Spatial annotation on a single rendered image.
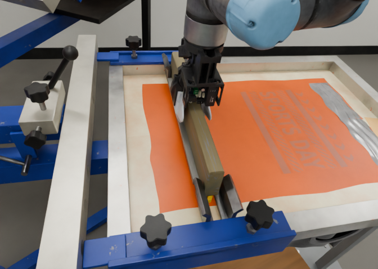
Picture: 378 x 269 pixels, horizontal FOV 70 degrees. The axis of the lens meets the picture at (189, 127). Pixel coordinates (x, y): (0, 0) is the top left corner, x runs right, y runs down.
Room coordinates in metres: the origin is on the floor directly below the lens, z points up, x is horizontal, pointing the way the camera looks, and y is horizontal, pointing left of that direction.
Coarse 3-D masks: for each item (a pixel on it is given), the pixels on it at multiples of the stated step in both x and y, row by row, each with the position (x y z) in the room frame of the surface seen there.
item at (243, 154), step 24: (168, 144) 0.42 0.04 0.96; (216, 144) 0.44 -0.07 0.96; (240, 144) 0.45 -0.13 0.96; (264, 144) 0.47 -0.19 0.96; (360, 144) 0.51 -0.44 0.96; (168, 168) 0.35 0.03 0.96; (240, 168) 0.38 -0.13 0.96; (264, 168) 0.39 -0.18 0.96; (336, 168) 0.42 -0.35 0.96; (360, 168) 0.43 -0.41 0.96; (168, 192) 0.29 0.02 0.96; (192, 192) 0.30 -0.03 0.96; (240, 192) 0.32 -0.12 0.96; (264, 192) 0.33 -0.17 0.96; (288, 192) 0.33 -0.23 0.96; (312, 192) 0.34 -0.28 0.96
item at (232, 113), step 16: (256, 80) 0.74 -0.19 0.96; (272, 80) 0.76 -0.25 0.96; (288, 80) 0.77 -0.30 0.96; (304, 80) 0.78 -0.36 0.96; (320, 80) 0.80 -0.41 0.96; (144, 96) 0.59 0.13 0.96; (160, 96) 0.60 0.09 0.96; (224, 96) 0.64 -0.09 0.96; (320, 96) 0.71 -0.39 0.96; (160, 112) 0.53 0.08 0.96; (224, 112) 0.57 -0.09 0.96; (240, 112) 0.58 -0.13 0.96; (320, 112) 0.63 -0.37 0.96; (160, 128) 0.47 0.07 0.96; (176, 128) 0.48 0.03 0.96; (224, 128) 0.50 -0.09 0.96
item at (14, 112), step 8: (64, 104) 0.42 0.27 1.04; (0, 112) 0.37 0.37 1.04; (8, 112) 0.37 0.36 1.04; (16, 112) 0.37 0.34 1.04; (0, 120) 0.35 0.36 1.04; (8, 120) 0.35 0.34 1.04; (16, 120) 0.35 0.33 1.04; (0, 128) 0.33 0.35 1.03; (8, 128) 0.34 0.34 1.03; (16, 128) 0.34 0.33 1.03; (0, 136) 0.33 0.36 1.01; (8, 136) 0.33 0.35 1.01; (48, 136) 0.35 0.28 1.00; (56, 136) 0.36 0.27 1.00
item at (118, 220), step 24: (120, 72) 0.63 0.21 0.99; (144, 72) 0.69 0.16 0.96; (240, 72) 0.78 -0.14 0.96; (336, 72) 0.84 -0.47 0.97; (120, 96) 0.53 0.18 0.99; (360, 96) 0.72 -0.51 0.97; (120, 120) 0.44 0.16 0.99; (120, 144) 0.37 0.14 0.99; (120, 168) 0.31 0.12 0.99; (120, 192) 0.26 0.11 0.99; (120, 216) 0.21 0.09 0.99; (288, 216) 0.26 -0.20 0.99; (312, 216) 0.27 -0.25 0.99; (336, 216) 0.27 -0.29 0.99; (360, 216) 0.28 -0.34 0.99
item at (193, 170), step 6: (168, 78) 0.63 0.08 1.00; (168, 84) 0.61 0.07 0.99; (180, 126) 0.45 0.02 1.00; (180, 132) 0.43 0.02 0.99; (186, 132) 0.43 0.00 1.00; (186, 138) 0.41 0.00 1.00; (186, 144) 0.39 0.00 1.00; (186, 150) 0.38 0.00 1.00; (186, 156) 0.36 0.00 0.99; (192, 156) 0.36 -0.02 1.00; (192, 162) 0.35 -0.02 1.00; (192, 168) 0.33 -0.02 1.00; (192, 174) 0.32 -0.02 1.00; (192, 180) 0.30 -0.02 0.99
